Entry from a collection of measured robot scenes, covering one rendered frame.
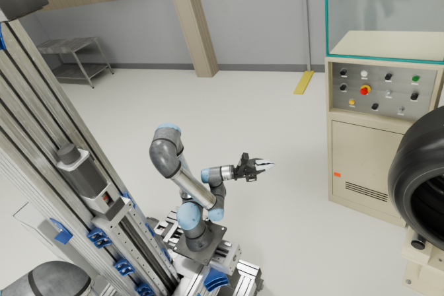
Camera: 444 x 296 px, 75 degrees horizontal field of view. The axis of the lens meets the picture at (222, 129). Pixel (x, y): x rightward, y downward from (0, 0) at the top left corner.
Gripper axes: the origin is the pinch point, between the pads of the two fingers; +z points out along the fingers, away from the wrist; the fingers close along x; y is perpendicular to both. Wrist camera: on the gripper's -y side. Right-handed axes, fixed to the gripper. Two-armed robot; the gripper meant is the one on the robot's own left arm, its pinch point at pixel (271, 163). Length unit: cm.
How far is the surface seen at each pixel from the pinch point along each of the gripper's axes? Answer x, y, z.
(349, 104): -51, 19, 51
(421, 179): 33, -25, 45
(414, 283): 27, 103, 72
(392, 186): 28, -14, 40
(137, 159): -131, 125, -159
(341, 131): -46, 36, 46
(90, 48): -463, 125, -341
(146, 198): -69, 117, -131
